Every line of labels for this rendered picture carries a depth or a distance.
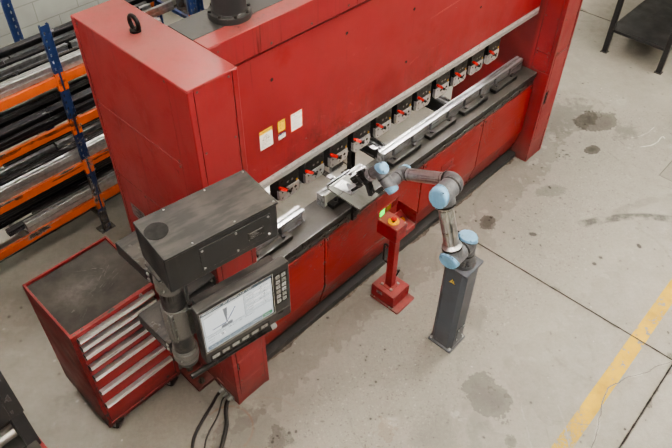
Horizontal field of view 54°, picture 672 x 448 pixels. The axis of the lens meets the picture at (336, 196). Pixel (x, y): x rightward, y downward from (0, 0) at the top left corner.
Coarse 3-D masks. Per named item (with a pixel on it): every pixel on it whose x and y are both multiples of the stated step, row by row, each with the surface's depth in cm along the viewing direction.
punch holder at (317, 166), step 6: (318, 156) 377; (306, 162) 371; (312, 162) 375; (318, 162) 380; (300, 168) 376; (306, 168) 374; (312, 168) 378; (318, 168) 382; (300, 174) 380; (306, 174) 376; (312, 174) 380; (318, 174) 385; (300, 180) 383; (306, 180) 379; (312, 180) 384
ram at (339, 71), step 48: (384, 0) 351; (432, 0) 385; (480, 0) 426; (528, 0) 477; (288, 48) 314; (336, 48) 341; (384, 48) 373; (432, 48) 411; (480, 48) 459; (240, 96) 306; (288, 96) 331; (336, 96) 361; (384, 96) 397; (288, 144) 351
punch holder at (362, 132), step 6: (366, 126) 399; (354, 132) 392; (360, 132) 397; (366, 132) 402; (348, 138) 398; (360, 138) 400; (366, 138) 405; (348, 144) 402; (354, 144) 398; (360, 144) 403; (366, 144) 408; (348, 150) 405; (354, 150) 401
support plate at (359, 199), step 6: (348, 180) 411; (336, 192) 403; (354, 192) 403; (360, 192) 403; (366, 192) 403; (342, 198) 400; (348, 198) 399; (354, 198) 399; (360, 198) 399; (366, 198) 399; (372, 198) 399; (354, 204) 395; (360, 204) 396; (366, 204) 396
